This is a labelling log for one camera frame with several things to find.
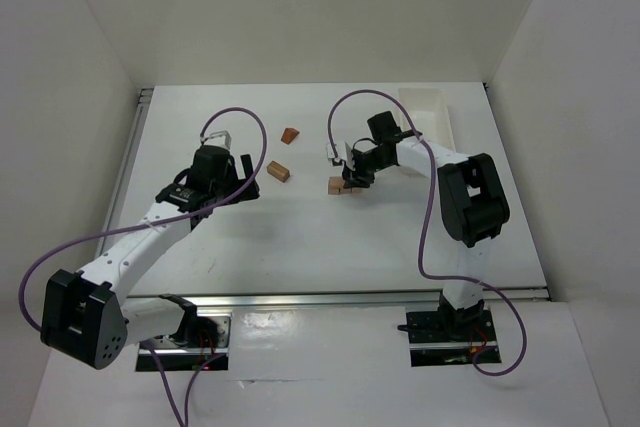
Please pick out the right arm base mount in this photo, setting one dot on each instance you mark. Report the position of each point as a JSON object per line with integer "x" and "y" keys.
{"x": 430, "y": 345}

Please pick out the aluminium left rail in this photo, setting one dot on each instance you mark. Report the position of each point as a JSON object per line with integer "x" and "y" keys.
{"x": 126, "y": 166}

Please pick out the brown triangular wood block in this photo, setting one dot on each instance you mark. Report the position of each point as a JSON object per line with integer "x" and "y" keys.
{"x": 289, "y": 135}

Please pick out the aluminium front rail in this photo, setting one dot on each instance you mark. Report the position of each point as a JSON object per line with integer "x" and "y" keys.
{"x": 317, "y": 300}

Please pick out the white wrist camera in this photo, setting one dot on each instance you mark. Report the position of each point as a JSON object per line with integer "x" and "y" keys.
{"x": 340, "y": 154}
{"x": 222, "y": 139}

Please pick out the aluminium rail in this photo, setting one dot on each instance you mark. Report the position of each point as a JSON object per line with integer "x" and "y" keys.
{"x": 317, "y": 300}
{"x": 126, "y": 166}

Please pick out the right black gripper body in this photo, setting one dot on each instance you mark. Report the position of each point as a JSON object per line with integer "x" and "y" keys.
{"x": 357, "y": 174}

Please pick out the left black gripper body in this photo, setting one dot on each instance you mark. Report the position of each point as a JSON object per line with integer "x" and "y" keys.
{"x": 242, "y": 179}

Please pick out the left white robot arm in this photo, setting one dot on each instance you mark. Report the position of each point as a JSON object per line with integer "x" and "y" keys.
{"x": 88, "y": 314}

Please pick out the short rectangular wood block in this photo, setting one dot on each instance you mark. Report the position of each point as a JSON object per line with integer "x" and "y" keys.
{"x": 278, "y": 171}

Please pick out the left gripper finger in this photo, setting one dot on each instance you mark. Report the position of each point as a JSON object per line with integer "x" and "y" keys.
{"x": 250, "y": 193}
{"x": 247, "y": 165}

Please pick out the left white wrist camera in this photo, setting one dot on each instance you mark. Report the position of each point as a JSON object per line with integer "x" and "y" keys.
{"x": 222, "y": 139}

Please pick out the white plastic bin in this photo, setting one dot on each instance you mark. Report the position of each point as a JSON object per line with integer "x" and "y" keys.
{"x": 429, "y": 112}

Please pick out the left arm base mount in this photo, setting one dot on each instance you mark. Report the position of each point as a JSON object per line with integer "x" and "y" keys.
{"x": 189, "y": 356}

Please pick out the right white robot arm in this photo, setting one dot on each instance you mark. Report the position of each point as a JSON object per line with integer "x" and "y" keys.
{"x": 472, "y": 205}

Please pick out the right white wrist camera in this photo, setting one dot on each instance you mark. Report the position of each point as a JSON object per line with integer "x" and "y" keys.
{"x": 340, "y": 154}

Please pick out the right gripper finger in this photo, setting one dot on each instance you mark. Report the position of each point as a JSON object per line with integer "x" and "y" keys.
{"x": 346, "y": 182}
{"x": 362, "y": 183}

